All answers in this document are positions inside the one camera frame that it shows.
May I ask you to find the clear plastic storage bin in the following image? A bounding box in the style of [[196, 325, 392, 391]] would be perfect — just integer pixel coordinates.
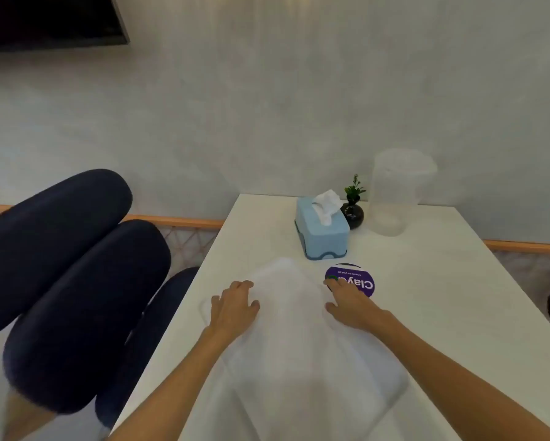
[[199, 256, 411, 441]]

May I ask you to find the person's left forearm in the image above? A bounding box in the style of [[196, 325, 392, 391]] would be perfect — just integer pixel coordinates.
[[108, 327, 240, 441]]

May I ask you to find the wooden rail with rattan panel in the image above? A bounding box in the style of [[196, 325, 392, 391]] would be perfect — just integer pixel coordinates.
[[0, 203, 550, 317]]

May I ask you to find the person's left hand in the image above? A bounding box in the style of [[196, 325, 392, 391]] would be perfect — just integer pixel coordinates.
[[209, 280, 261, 339]]

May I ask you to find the dark blue chair seat cushion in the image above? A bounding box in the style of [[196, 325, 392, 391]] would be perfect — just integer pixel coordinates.
[[95, 266, 201, 430]]

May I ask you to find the person's right forearm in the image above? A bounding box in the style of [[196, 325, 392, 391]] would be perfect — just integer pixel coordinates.
[[371, 313, 550, 441]]

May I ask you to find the white tissue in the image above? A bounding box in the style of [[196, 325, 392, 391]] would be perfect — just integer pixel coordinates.
[[312, 189, 343, 226]]

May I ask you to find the clear plastic pitcher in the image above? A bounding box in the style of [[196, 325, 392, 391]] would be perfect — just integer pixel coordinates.
[[369, 149, 438, 237]]

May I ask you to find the dark blue padded chair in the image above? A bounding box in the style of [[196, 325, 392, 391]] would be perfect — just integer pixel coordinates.
[[0, 169, 133, 343], [2, 219, 172, 441]]

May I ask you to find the small plant in black vase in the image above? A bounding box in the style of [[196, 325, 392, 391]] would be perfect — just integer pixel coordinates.
[[340, 174, 367, 230]]

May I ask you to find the blue tissue box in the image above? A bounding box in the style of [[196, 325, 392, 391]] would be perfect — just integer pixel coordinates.
[[294, 196, 351, 261]]

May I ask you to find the black wall screen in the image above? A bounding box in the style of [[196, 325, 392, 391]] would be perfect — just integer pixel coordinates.
[[0, 0, 131, 54]]

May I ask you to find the person's right hand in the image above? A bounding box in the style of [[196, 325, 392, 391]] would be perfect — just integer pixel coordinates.
[[323, 276, 389, 332]]

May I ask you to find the round purple sticker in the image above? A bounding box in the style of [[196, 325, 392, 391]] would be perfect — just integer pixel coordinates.
[[324, 264, 377, 299]]

